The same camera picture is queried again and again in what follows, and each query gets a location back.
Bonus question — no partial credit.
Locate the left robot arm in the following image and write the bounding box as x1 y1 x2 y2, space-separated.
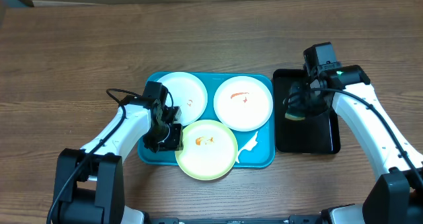
46 81 182 223

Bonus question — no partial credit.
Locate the white plate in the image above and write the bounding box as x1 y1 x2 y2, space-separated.
213 76 273 131
158 72 208 126

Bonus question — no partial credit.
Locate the white plate upper right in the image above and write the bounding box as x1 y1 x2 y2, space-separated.
213 76 273 131

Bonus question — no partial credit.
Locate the white plate upper left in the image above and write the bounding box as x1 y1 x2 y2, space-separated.
158 72 208 126

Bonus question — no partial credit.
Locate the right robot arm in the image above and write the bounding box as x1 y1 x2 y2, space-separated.
283 42 422 223

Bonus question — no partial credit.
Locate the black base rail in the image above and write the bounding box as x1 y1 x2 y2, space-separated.
144 215 328 224

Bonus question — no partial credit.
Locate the black rectangular tray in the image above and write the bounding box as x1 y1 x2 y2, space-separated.
272 69 341 154

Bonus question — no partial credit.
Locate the green yellow sponge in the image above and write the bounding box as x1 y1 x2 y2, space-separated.
285 111 305 121

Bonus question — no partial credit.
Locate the teal plastic tray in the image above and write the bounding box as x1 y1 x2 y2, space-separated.
137 72 276 168

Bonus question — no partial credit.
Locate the yellow-green plate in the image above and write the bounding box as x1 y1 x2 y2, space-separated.
175 120 238 181

